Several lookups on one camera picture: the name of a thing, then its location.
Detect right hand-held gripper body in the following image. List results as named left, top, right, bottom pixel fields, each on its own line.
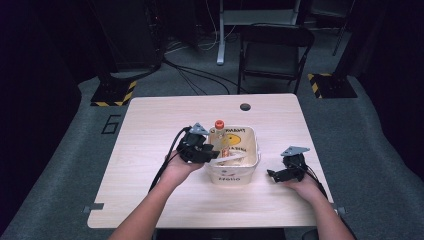
left=279, top=145, right=311, bottom=183

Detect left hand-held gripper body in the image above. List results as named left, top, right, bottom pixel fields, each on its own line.
left=175, top=122, right=212, bottom=165

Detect clear bottle with red cap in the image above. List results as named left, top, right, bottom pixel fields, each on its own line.
left=209, top=119, right=233, bottom=160

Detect cream bin with yellow face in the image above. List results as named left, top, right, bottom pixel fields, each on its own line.
left=202, top=124, right=262, bottom=186

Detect person's right hand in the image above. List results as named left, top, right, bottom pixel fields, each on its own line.
left=283, top=173, right=324, bottom=204

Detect person's left hand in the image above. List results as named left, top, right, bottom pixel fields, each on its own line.
left=159, top=149, right=205, bottom=188

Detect black base with hazard stripes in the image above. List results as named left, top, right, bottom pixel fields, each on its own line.
left=306, top=72, right=359, bottom=100
left=89, top=79, right=138, bottom=108

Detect black folding chair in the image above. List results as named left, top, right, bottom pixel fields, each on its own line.
left=236, top=23, right=316, bottom=96

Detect black cabinet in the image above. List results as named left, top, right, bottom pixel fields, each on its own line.
left=87, top=0, right=165, bottom=74

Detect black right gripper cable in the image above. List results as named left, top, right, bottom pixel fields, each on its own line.
left=293, top=161, right=358, bottom=240

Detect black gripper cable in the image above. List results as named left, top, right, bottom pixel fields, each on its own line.
left=147, top=125, right=193, bottom=194
left=293, top=161, right=358, bottom=240

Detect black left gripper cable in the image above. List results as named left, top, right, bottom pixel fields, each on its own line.
left=147, top=125, right=193, bottom=194

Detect black floor cables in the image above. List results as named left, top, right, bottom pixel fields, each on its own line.
left=162, top=57, right=250, bottom=96

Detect white floor cables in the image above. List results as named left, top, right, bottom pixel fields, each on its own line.
left=165, top=0, right=238, bottom=54

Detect white desk frame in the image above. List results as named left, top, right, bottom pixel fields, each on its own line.
left=216, top=0, right=303, bottom=66

